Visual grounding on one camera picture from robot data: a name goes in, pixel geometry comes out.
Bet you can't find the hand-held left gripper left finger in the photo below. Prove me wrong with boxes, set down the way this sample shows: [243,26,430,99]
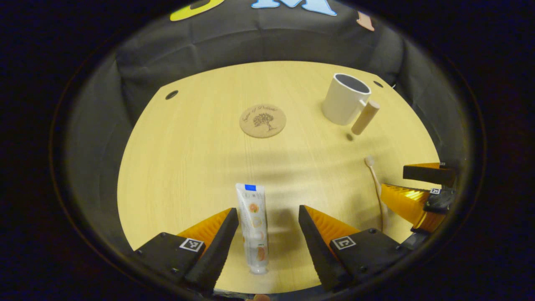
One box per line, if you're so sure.
[134,208,239,293]

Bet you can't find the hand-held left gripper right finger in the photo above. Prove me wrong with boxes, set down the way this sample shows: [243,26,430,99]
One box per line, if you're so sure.
[298,205,412,292]

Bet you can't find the white toothpaste tube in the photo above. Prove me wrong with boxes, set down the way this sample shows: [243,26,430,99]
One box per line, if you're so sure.
[235,183,269,275]

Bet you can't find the beige toothbrush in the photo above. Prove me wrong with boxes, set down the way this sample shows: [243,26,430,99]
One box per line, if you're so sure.
[364,156,389,235]

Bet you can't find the white cup with wooden handle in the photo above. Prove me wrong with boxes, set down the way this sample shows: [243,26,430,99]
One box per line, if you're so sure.
[321,73,381,135]

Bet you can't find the round cork coaster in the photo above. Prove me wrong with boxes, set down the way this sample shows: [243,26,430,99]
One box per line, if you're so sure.
[239,104,287,138]

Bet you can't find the black backdrop cloth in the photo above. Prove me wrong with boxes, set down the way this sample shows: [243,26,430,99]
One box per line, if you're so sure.
[69,0,473,253]

